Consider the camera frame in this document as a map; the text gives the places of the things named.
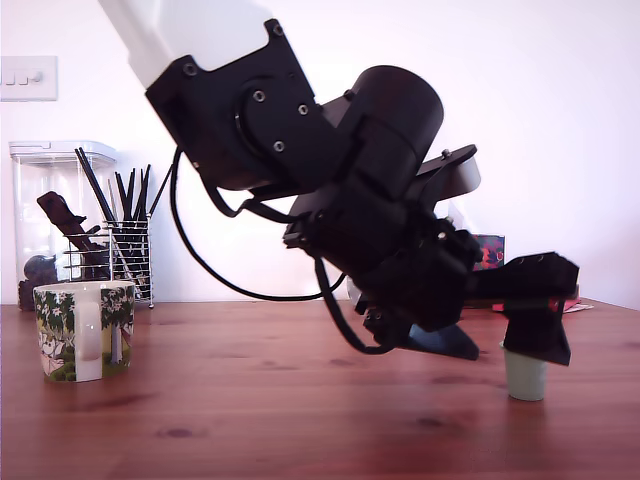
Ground pale green coffee capsule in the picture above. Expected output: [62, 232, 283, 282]
[499, 339, 549, 403]

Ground floral tissue box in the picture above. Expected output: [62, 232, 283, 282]
[472, 233, 506, 271]

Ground floral print ceramic mug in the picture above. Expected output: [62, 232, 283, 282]
[32, 280, 136, 385]

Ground dark brown wooden tool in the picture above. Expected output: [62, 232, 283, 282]
[36, 191, 102, 251]

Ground clear plastic storage container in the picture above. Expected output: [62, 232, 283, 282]
[8, 140, 119, 311]

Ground black cable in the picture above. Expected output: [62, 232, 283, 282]
[168, 147, 351, 301]
[207, 184, 301, 224]
[313, 257, 406, 356]

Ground chrome wire utensil rack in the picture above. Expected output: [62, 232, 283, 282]
[63, 219, 154, 309]

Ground white wall light switch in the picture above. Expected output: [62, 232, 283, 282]
[0, 55, 59, 103]

